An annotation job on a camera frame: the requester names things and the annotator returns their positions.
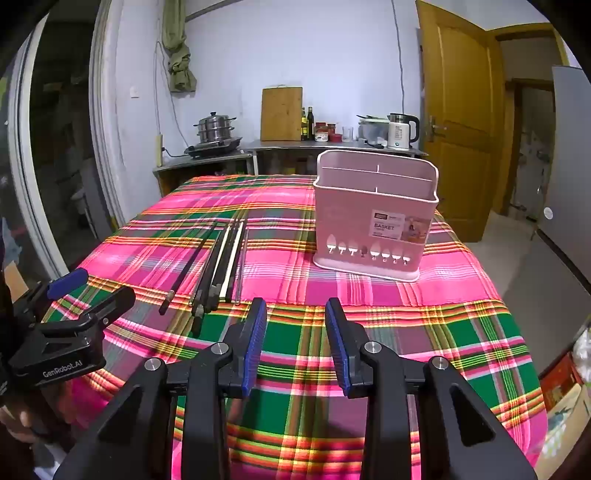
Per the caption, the wooden cutting board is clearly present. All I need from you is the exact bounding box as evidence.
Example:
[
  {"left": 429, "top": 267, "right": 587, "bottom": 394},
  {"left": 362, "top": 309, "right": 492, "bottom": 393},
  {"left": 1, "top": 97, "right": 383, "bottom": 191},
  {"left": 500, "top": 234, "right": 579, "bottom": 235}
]
[{"left": 260, "top": 86, "right": 304, "bottom": 142}]

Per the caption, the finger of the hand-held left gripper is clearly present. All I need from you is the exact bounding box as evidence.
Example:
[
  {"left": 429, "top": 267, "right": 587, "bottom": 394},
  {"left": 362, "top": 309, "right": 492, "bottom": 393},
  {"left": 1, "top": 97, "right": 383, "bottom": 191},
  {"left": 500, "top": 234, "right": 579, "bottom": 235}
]
[
  {"left": 39, "top": 287, "right": 137, "bottom": 337},
  {"left": 18, "top": 267, "right": 89, "bottom": 315}
]

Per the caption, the steel kitchen table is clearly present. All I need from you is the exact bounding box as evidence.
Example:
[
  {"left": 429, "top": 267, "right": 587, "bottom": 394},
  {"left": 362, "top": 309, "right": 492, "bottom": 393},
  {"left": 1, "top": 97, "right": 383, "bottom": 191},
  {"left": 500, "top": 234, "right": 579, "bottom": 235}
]
[{"left": 242, "top": 138, "right": 430, "bottom": 178}]

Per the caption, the black induction cooker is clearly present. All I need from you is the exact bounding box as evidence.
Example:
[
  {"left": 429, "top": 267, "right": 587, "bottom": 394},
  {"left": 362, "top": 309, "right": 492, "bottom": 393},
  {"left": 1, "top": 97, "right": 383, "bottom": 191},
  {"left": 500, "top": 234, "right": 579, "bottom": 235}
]
[{"left": 184, "top": 136, "right": 244, "bottom": 160}]

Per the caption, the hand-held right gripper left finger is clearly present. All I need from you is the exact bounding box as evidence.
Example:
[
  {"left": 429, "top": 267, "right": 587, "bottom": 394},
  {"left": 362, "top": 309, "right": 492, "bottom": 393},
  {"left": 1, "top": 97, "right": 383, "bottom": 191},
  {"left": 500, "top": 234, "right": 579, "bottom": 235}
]
[{"left": 58, "top": 298, "right": 269, "bottom": 480}]

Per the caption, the pink green plaid tablecloth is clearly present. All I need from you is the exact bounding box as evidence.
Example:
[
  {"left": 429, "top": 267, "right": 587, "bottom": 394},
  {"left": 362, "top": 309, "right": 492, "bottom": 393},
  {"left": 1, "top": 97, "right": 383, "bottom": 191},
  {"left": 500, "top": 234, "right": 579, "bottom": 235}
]
[{"left": 41, "top": 174, "right": 548, "bottom": 480}]

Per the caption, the white window frame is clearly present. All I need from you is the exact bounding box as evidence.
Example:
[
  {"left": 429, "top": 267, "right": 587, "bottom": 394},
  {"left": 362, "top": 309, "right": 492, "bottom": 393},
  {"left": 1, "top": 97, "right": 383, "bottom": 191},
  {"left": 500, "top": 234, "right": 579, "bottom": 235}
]
[{"left": 7, "top": 0, "right": 127, "bottom": 280}]

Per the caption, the grey dish container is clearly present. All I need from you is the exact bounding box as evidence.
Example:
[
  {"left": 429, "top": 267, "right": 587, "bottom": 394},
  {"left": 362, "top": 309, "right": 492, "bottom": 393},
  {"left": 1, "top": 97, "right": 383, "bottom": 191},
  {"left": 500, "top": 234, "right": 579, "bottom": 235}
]
[{"left": 356, "top": 113, "right": 391, "bottom": 148}]

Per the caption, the green tied curtain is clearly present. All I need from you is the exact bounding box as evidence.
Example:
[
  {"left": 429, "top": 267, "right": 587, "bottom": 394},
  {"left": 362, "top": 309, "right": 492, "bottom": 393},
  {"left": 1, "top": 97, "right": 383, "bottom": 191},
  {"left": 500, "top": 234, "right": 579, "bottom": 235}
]
[{"left": 161, "top": 0, "right": 198, "bottom": 94}]

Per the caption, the low wooden cabinet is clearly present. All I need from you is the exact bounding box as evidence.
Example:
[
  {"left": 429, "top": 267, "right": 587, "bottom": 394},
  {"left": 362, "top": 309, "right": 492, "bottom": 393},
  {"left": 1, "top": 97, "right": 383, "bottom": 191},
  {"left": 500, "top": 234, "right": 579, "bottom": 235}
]
[{"left": 153, "top": 150, "right": 254, "bottom": 197}]

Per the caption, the yellow door frame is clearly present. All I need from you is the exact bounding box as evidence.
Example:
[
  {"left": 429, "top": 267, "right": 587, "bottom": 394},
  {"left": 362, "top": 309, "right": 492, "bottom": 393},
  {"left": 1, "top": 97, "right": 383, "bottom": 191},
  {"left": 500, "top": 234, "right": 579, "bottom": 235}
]
[{"left": 485, "top": 22, "right": 573, "bottom": 217}]

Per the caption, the steel steamer pot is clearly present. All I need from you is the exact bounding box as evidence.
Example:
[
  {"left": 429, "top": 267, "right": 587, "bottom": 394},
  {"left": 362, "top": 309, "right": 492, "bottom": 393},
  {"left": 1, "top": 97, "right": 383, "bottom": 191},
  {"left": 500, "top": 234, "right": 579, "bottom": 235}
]
[{"left": 194, "top": 111, "right": 236, "bottom": 145}]

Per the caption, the silver refrigerator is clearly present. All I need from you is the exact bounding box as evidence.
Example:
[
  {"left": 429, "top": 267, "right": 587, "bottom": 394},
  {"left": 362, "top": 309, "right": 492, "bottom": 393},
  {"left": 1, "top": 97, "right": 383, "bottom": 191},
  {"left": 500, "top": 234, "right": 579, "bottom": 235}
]
[{"left": 531, "top": 65, "right": 591, "bottom": 319}]

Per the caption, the white electric kettle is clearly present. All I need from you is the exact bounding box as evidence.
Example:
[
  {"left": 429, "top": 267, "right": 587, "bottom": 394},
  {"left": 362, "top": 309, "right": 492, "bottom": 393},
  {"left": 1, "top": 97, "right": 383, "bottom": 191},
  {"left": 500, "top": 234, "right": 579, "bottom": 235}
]
[{"left": 386, "top": 112, "right": 421, "bottom": 151}]

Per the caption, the white plastic bag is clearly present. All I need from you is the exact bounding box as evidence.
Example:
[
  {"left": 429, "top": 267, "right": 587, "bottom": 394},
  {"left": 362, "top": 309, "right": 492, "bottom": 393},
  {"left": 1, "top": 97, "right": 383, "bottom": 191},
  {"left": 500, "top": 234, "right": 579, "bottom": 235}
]
[{"left": 571, "top": 316, "right": 591, "bottom": 372}]

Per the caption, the light wooden chopstick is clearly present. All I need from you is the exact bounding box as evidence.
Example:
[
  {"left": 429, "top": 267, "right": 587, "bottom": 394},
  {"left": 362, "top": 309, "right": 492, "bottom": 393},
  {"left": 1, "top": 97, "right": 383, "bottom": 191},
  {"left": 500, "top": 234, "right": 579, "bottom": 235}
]
[
  {"left": 188, "top": 222, "right": 232, "bottom": 308},
  {"left": 220, "top": 222, "right": 245, "bottom": 304}
]

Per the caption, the black wall cable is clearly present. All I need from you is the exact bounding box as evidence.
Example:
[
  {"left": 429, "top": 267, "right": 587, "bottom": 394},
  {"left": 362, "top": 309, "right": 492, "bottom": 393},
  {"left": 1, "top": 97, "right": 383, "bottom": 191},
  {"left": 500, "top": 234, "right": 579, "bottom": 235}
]
[{"left": 390, "top": 0, "right": 407, "bottom": 116}]

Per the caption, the bundle of black chopsticks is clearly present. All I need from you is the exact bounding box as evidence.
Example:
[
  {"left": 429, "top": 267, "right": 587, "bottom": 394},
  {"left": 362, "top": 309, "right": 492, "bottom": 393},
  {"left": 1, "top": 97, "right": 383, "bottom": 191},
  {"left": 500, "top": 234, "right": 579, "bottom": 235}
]
[{"left": 158, "top": 220, "right": 250, "bottom": 337}]

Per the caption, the pink utensil basket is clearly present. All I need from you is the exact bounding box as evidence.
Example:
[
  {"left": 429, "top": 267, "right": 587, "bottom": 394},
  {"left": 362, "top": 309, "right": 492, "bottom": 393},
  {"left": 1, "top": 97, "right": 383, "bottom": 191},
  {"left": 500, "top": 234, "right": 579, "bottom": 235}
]
[{"left": 312, "top": 149, "right": 439, "bottom": 283}]

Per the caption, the yellow wooden door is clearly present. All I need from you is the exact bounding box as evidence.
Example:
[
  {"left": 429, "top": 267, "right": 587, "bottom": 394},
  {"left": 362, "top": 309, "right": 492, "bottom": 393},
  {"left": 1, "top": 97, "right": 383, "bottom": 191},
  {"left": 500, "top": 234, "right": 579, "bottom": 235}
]
[{"left": 416, "top": 0, "right": 506, "bottom": 243}]

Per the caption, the person's left hand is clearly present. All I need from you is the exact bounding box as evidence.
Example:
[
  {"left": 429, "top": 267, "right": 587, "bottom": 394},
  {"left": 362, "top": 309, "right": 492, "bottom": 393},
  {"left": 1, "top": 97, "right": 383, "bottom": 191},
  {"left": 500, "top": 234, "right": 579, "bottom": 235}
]
[{"left": 0, "top": 401, "right": 51, "bottom": 446}]

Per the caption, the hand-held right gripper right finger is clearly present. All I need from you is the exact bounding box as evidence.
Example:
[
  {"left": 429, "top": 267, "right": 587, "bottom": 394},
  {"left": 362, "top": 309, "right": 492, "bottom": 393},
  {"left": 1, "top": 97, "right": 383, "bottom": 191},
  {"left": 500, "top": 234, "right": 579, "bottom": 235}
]
[{"left": 324, "top": 298, "right": 539, "bottom": 480}]

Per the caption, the printed cardboard box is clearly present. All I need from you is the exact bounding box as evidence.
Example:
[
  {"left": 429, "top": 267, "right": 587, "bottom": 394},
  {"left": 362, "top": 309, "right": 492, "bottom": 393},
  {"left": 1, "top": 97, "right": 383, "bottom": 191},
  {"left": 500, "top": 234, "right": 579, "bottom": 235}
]
[{"left": 536, "top": 383, "right": 589, "bottom": 469}]

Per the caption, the red box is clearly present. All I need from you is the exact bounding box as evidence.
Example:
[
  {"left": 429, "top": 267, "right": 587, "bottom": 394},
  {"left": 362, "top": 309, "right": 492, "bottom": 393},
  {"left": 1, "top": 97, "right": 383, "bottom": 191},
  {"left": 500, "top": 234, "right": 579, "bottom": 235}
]
[{"left": 539, "top": 353, "right": 583, "bottom": 409}]

